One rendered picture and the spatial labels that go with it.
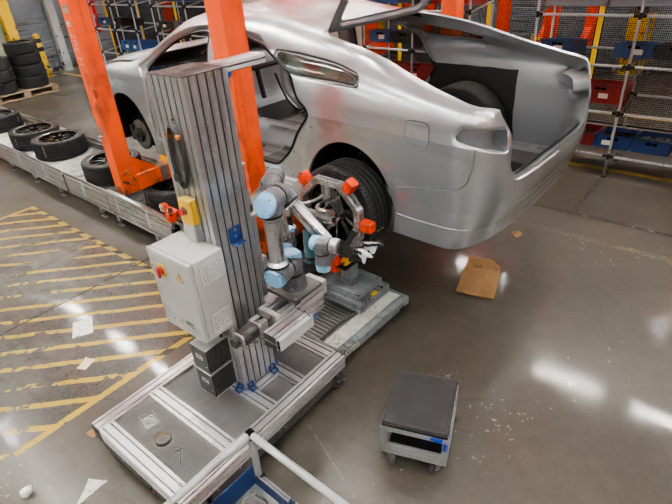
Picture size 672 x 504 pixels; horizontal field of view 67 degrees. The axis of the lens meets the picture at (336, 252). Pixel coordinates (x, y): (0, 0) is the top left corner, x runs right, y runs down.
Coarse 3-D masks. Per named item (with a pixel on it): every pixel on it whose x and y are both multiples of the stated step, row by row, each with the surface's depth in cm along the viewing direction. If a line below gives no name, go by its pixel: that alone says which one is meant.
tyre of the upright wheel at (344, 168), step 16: (336, 160) 355; (352, 160) 350; (336, 176) 340; (352, 176) 334; (368, 176) 341; (368, 192) 334; (384, 192) 343; (368, 208) 334; (384, 208) 344; (384, 224) 351; (368, 240) 347
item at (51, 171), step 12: (24, 120) 834; (36, 120) 806; (0, 144) 705; (96, 144) 691; (0, 156) 729; (12, 156) 692; (24, 156) 659; (84, 156) 670; (24, 168) 680; (36, 168) 647; (48, 168) 618; (60, 168) 635; (72, 168) 637; (36, 180) 673; (48, 180) 637; (60, 180) 611
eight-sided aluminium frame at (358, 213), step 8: (320, 176) 345; (312, 184) 347; (328, 184) 338; (336, 184) 332; (304, 192) 356; (304, 200) 362; (352, 200) 335; (352, 208) 332; (360, 208) 332; (360, 216) 336; (360, 232) 344; (360, 240) 343
